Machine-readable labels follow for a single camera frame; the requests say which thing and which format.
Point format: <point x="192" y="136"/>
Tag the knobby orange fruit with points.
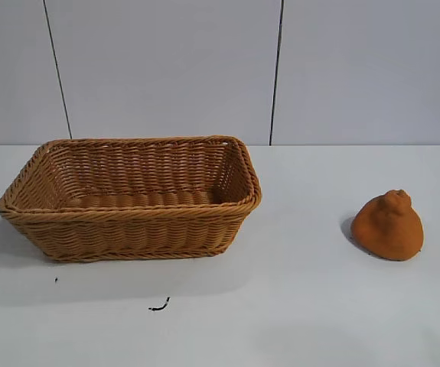
<point x="388" y="237"/>

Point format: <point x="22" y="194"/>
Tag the brown woven wicker basket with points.
<point x="128" y="225"/>

